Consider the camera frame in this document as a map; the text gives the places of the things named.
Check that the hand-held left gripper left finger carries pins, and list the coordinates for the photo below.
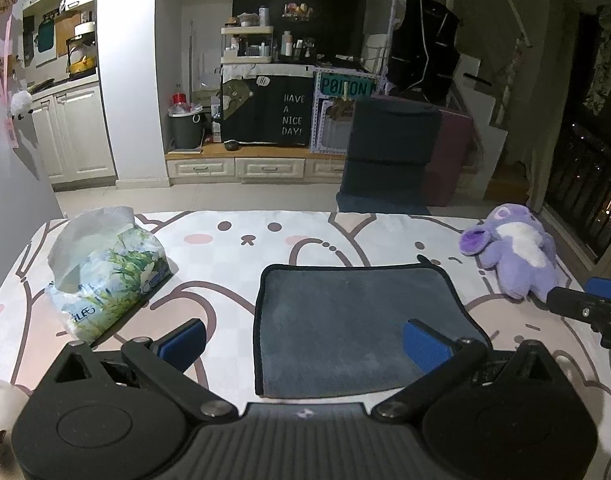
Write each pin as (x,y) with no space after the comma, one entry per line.
(181,344)

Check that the yellow pot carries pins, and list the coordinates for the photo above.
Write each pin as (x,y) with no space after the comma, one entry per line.
(81,57)

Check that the red cup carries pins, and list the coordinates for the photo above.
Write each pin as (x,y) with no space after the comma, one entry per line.
(179,98)

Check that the white kitchen cabinet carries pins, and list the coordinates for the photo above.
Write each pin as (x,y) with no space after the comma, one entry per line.
(72,130)

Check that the teal sign plate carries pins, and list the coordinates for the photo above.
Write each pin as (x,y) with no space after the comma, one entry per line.
(345,85)

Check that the black printed cloth cover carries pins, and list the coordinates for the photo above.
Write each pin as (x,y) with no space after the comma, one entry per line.
(278,110)

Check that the clear desktop shelf organiser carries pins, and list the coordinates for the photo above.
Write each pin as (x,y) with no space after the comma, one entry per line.
(246,45)

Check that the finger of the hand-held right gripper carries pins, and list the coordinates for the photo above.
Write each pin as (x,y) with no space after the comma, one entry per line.
(608,287)
(573,302)

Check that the maroon storage box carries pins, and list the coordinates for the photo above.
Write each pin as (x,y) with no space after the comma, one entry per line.
(453,155)

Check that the dark balcony railing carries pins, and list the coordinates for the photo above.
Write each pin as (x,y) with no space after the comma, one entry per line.
(590,185)

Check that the black pegboard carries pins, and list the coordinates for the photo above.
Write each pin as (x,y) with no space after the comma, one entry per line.
(335,35)

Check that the purple plush toy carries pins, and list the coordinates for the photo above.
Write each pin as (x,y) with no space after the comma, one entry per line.
(515,252)

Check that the white hanging plush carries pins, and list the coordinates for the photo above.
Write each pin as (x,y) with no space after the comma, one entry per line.
(20,104)

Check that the dark blue folding floor chair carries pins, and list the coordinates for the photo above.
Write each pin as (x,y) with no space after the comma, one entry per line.
(385,150)

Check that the white drawer base cabinet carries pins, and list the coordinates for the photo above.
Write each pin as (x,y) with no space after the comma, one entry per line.
(265,169)

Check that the white round object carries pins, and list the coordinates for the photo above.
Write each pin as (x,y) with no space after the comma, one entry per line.
(0,410)

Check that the black fabric wardrobe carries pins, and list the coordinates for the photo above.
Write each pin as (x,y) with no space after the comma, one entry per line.
(425,50)

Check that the grey trash bin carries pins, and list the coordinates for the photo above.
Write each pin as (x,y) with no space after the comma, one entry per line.
(185,130)

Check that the teal cutting board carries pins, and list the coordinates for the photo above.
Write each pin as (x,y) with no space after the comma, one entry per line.
(45,36)

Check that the soft pack of tissues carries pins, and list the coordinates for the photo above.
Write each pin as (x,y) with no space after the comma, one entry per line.
(105,280)

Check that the patterned curtain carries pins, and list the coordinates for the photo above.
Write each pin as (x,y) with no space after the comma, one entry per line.
(608,60)

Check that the wooden cutting board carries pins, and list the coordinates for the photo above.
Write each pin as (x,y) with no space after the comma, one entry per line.
(65,35)

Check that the grey towel with black edge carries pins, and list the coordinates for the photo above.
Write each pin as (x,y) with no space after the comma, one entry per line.
(355,325)

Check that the purple perforated frame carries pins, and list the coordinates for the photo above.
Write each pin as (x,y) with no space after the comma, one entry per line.
(318,125)

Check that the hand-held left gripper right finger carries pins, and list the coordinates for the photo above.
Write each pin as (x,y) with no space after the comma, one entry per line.
(426,344)

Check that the cartoon printed bed sheet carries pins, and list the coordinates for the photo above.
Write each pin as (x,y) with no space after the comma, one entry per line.
(225,255)

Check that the white bottle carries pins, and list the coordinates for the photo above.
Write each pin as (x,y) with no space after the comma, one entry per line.
(287,44)

